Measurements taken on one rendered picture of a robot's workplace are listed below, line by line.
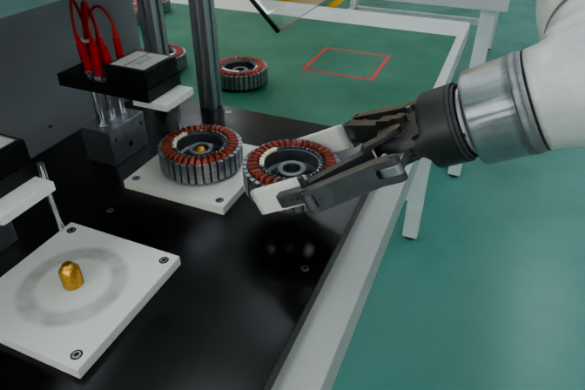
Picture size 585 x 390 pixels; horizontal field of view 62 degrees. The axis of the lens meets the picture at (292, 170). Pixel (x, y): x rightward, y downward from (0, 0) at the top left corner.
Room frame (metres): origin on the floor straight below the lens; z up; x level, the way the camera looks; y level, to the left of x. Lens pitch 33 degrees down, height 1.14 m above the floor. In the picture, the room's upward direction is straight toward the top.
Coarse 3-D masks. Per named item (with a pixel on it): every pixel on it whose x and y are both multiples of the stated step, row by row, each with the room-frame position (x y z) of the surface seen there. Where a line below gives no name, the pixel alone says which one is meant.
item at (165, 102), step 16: (80, 64) 0.65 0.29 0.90; (112, 64) 0.58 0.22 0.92; (128, 64) 0.58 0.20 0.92; (144, 64) 0.58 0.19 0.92; (160, 64) 0.59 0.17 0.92; (64, 80) 0.61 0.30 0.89; (80, 80) 0.60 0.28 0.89; (96, 80) 0.59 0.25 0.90; (112, 80) 0.58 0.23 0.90; (128, 80) 0.57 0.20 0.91; (144, 80) 0.56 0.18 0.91; (160, 80) 0.58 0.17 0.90; (176, 80) 0.61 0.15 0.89; (96, 96) 0.60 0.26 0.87; (128, 96) 0.57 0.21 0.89; (144, 96) 0.56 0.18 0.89; (160, 96) 0.58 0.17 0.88; (176, 96) 0.58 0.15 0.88; (96, 112) 0.60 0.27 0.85; (112, 112) 0.63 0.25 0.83
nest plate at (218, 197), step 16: (144, 176) 0.54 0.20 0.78; (160, 176) 0.54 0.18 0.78; (240, 176) 0.54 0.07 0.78; (144, 192) 0.52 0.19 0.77; (160, 192) 0.51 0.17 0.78; (176, 192) 0.50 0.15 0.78; (192, 192) 0.50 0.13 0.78; (208, 192) 0.50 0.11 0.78; (224, 192) 0.50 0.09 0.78; (240, 192) 0.51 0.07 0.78; (208, 208) 0.48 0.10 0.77; (224, 208) 0.48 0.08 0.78
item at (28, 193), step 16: (0, 144) 0.39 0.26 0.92; (16, 144) 0.39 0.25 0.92; (0, 160) 0.37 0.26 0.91; (16, 160) 0.38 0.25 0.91; (32, 160) 0.40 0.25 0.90; (0, 176) 0.36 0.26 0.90; (16, 176) 0.38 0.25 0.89; (32, 176) 0.39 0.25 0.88; (0, 192) 0.36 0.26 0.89; (16, 192) 0.37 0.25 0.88; (32, 192) 0.37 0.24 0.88; (48, 192) 0.38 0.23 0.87; (0, 208) 0.34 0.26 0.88; (16, 208) 0.34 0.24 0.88; (0, 224) 0.33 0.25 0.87
